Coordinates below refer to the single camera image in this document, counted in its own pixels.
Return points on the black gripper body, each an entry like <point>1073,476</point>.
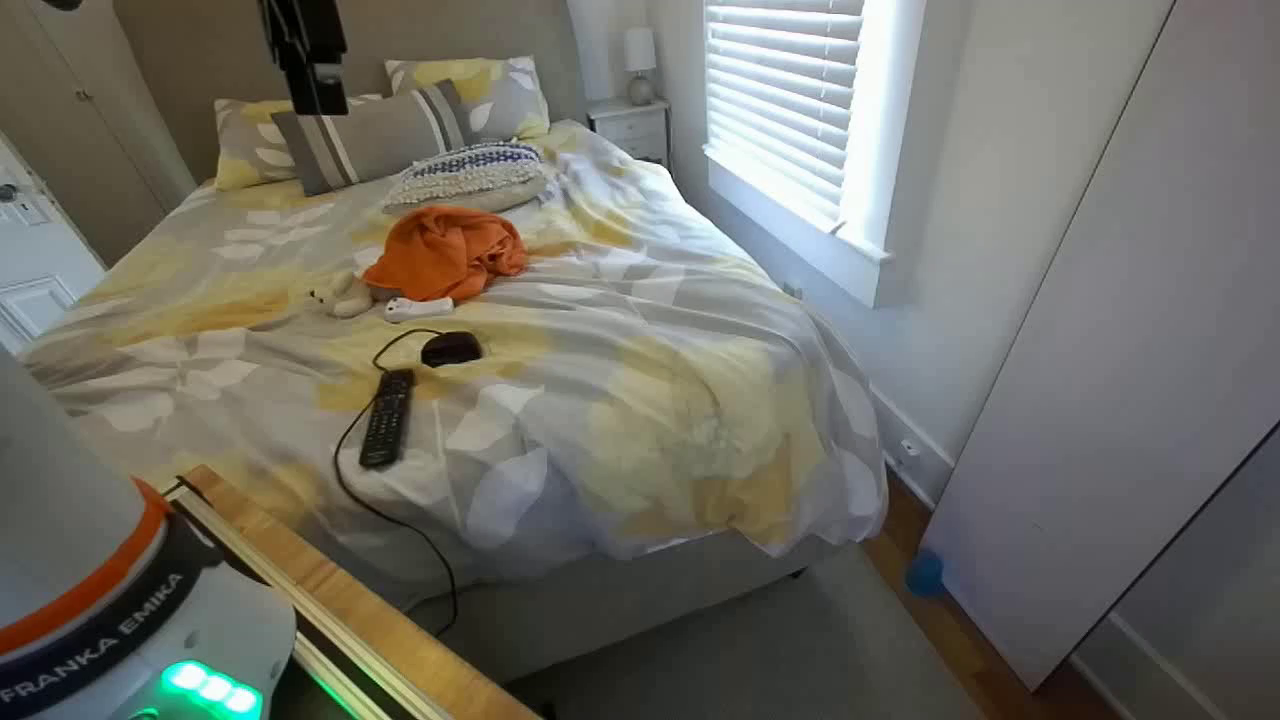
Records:
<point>305,42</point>

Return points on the yellow grey floral bed sheet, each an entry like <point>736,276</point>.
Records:
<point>643,379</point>

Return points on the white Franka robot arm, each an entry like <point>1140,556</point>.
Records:
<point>115,600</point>

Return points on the grey striped pillow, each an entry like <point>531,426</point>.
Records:
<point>379,139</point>

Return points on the grey upholstered headboard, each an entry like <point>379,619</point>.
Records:
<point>217,49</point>

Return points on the yellow floral pillow left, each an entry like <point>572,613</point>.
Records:
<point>250,146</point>

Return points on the white blue knitted cushion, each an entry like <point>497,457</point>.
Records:
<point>491,177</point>

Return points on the small white plush toy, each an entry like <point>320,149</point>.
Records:
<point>343,296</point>

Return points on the orange cloth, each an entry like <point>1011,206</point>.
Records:
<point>444,255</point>

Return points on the white table lamp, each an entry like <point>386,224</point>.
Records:
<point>643,64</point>

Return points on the black computer mouse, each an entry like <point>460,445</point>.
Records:
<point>450,350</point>

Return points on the white nightstand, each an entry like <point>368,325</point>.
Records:
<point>643,130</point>

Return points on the black remote control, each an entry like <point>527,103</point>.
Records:
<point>388,422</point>

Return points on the white window blinds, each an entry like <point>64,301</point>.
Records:
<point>783,83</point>

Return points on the white bed base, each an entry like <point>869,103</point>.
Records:
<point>533,605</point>

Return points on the blue ball on floor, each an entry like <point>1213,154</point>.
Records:
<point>927,572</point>

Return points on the white wardrobe door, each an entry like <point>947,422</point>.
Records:
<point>1148,357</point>

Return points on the wooden robot mount table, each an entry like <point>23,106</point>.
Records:
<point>364,655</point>

